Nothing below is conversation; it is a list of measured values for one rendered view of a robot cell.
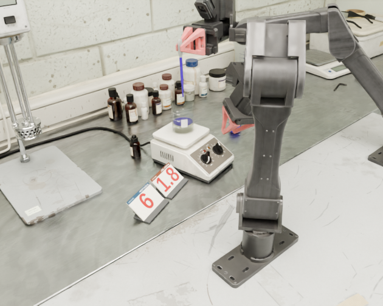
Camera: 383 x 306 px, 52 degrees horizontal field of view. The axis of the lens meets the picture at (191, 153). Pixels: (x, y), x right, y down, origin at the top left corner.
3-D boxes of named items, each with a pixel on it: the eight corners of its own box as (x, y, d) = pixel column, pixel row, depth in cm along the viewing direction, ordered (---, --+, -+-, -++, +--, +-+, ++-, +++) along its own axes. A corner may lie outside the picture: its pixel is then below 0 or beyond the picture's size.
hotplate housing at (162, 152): (234, 163, 111) (236, 138, 107) (208, 185, 102) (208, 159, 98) (173, 140, 122) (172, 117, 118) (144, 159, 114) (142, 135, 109)
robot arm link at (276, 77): (243, 202, 82) (253, 50, 63) (276, 204, 81) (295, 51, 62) (242, 224, 77) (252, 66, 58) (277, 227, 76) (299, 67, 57)
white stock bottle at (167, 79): (166, 96, 152) (165, 71, 147) (178, 98, 150) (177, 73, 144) (157, 101, 148) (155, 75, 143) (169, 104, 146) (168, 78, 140)
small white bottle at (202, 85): (197, 96, 152) (197, 76, 147) (203, 93, 153) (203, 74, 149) (202, 98, 149) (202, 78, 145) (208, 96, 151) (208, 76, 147)
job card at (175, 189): (188, 180, 104) (188, 167, 102) (171, 199, 97) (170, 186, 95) (168, 174, 107) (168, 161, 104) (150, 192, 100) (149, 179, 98)
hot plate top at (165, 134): (211, 131, 110) (211, 129, 110) (185, 149, 102) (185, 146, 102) (177, 120, 117) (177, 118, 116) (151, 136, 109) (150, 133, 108)
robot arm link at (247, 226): (236, 188, 78) (235, 206, 73) (282, 191, 77) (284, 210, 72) (235, 212, 81) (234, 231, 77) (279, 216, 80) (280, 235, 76)
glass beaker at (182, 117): (199, 130, 110) (199, 102, 106) (185, 139, 106) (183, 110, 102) (179, 123, 114) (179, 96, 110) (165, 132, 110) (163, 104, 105)
